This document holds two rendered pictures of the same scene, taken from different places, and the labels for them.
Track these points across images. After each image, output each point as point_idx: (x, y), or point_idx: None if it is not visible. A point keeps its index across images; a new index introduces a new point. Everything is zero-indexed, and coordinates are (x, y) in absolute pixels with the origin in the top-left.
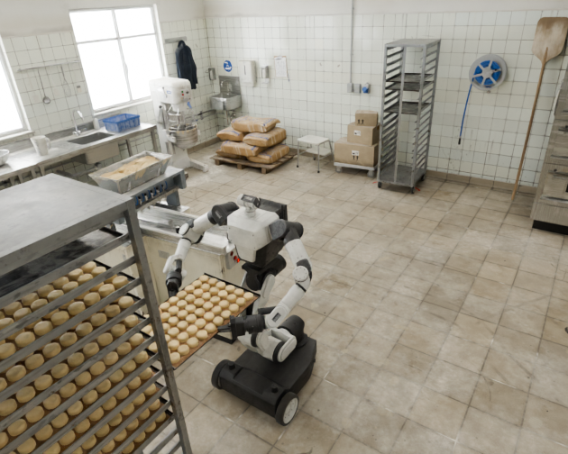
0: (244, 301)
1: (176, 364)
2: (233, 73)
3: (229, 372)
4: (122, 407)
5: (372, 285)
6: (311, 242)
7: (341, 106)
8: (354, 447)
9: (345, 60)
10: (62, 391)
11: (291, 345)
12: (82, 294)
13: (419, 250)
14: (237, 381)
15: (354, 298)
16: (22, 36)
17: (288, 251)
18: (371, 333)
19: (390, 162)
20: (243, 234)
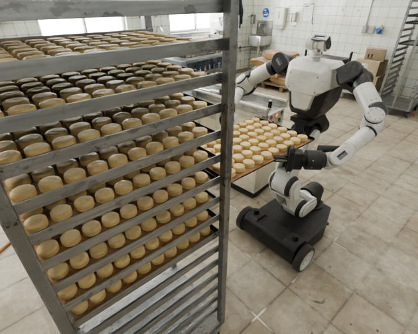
0: (300, 140)
1: (231, 179)
2: (269, 18)
3: (253, 216)
4: (174, 203)
5: (375, 177)
6: (319, 139)
7: (352, 46)
8: (368, 309)
9: (365, 6)
10: (111, 160)
11: (312, 205)
12: (151, 42)
13: None
14: (260, 224)
15: (359, 184)
16: None
17: (357, 94)
18: (377, 214)
19: (389, 92)
20: (306, 77)
